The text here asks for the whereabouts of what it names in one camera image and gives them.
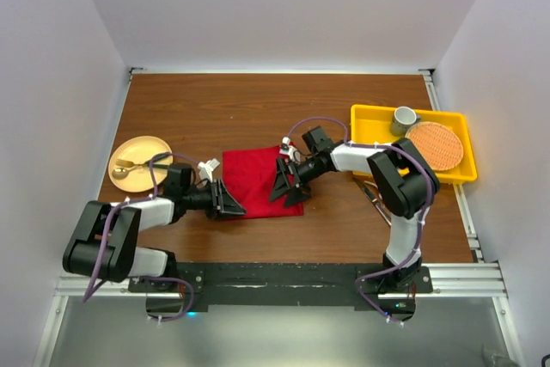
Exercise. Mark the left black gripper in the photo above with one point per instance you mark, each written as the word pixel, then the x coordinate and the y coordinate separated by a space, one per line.
pixel 221 201

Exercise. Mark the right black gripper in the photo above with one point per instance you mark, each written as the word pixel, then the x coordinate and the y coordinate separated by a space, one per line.
pixel 282 182

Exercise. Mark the red cloth napkin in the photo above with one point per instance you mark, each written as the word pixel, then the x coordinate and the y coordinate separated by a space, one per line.
pixel 249 176

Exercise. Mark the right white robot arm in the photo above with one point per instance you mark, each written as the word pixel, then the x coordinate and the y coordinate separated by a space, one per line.
pixel 402 176

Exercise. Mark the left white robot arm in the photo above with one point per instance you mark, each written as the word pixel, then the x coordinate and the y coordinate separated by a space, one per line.
pixel 104 243

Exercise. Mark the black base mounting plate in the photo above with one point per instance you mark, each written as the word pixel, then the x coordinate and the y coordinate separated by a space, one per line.
pixel 203 285

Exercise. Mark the silver knife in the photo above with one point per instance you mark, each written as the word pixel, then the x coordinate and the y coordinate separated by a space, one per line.
pixel 385 215

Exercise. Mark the silver fork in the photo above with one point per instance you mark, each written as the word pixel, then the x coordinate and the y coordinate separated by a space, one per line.
pixel 374 195

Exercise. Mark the round wooden plate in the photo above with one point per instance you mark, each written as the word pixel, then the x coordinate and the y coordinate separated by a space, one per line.
pixel 139 149

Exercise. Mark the yellow plastic tray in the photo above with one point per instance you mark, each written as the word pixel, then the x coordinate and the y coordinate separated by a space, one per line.
pixel 371 124

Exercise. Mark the gold spoon on plate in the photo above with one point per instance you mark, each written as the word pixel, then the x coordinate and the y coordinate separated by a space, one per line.
pixel 121 173

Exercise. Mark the white cup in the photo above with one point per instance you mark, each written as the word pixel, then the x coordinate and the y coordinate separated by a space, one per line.
pixel 403 119

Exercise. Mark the orange woven coaster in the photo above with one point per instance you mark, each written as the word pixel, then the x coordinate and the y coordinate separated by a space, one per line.
pixel 439 146

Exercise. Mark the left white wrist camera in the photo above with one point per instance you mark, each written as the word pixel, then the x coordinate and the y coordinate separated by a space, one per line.
pixel 206 169

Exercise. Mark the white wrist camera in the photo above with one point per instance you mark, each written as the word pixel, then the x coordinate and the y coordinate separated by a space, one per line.
pixel 287 148
pixel 206 169

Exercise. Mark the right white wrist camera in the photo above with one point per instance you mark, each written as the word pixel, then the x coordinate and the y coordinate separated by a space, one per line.
pixel 287 148

